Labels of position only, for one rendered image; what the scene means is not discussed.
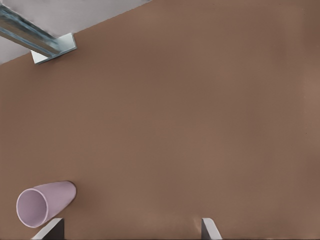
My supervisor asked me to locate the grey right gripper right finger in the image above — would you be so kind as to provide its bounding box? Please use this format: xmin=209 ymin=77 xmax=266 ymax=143
xmin=201 ymin=217 xmax=223 ymax=240

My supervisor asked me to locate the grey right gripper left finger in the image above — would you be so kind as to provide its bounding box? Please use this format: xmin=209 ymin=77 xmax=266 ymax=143
xmin=31 ymin=217 xmax=65 ymax=240

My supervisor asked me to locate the pink cup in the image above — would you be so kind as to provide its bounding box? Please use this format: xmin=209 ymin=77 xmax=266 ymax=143
xmin=16 ymin=180 xmax=78 ymax=229

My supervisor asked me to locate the silver frame post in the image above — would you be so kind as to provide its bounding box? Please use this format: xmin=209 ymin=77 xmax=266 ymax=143
xmin=0 ymin=5 xmax=78 ymax=65

